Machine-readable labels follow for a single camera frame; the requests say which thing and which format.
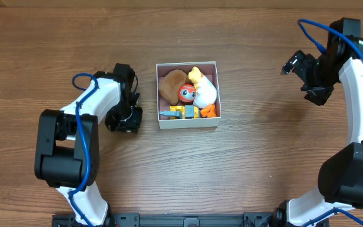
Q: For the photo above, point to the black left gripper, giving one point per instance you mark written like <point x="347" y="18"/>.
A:
<point x="130" y="123"/>

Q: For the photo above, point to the white box pink interior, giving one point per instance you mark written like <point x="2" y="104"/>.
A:
<point x="209" y="69"/>

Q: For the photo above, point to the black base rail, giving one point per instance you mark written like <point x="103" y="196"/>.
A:
<point x="247" y="219"/>

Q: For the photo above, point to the white orange plush duck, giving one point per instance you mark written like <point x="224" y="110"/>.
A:
<point x="206" y="93"/>

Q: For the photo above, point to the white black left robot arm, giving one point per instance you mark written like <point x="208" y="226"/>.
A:
<point x="67" y="149"/>

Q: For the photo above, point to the brown plush toy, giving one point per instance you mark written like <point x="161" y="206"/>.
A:
<point x="169" y="86"/>

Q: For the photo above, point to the yellow grey toy truck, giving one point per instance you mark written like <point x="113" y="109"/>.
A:
<point x="181" y="112"/>

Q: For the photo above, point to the red silver face ball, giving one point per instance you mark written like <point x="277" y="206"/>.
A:
<point x="187" y="93"/>

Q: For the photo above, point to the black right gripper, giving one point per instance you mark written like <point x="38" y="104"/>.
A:
<point x="317" y="93"/>

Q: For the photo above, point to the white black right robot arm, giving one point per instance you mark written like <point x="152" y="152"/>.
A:
<point x="340" y="179"/>

